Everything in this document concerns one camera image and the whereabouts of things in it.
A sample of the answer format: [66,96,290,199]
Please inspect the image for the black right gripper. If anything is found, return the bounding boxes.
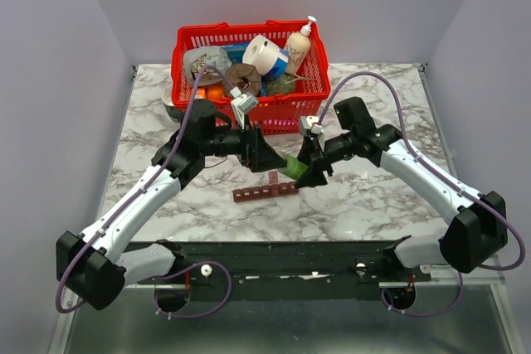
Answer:
[290,130,356,189]

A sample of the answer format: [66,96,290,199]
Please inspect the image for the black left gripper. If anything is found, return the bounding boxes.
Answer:
[201,114,287,173]

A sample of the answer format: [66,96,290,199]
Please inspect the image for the green pill bottle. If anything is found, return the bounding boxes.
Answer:
[278,154,308,181]

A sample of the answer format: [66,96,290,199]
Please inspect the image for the brown weekly pill organizer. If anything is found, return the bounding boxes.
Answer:
[232,171,299,203]

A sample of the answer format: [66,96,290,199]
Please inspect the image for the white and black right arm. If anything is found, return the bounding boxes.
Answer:
[295,97,508,281]

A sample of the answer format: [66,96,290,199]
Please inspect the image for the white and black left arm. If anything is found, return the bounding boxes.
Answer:
[56,94,286,313]

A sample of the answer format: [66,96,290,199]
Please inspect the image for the red plastic shopping basket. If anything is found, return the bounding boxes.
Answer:
[171,20,331,135]

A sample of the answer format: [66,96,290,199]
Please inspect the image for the green round vegetable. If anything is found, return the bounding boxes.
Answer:
[265,74,296,96]

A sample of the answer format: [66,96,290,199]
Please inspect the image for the orange fruit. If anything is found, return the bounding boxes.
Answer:
[205,84,225,100]

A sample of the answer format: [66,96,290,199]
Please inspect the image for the brown round paper package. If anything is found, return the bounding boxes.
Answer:
[223,63,261,98]

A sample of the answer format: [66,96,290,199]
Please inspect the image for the small orange box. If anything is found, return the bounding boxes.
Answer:
[191,87,207,99]

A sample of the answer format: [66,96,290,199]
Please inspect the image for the white dark cup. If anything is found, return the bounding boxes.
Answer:
[161,87,184,123]

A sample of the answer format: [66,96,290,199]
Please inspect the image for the white toilet paper roll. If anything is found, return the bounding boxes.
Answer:
[242,35,289,80]

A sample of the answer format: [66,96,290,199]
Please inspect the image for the blue package in basket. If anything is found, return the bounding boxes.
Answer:
[222,42,249,64]

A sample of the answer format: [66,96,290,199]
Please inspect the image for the white pump lotion bottle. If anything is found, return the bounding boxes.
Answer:
[285,16,317,75]

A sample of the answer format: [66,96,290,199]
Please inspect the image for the grey cartoon snack bag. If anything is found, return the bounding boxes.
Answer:
[183,46,232,86]

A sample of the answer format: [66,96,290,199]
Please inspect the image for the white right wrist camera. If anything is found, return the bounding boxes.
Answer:
[299,115,324,138]

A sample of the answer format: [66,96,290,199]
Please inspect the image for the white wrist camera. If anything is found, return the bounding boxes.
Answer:
[299,115,324,138]
[230,87,258,129]

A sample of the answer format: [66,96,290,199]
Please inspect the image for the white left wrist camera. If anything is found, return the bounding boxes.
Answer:
[230,87,258,129]

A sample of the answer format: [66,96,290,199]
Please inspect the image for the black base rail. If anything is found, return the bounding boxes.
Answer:
[124,240,441,302]

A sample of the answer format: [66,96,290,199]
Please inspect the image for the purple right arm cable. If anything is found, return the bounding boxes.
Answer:
[314,71,526,318]

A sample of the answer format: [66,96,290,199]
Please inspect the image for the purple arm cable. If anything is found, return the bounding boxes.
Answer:
[314,71,526,318]
[55,65,241,320]

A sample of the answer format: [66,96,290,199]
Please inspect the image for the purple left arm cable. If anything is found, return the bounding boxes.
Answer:
[55,65,241,320]

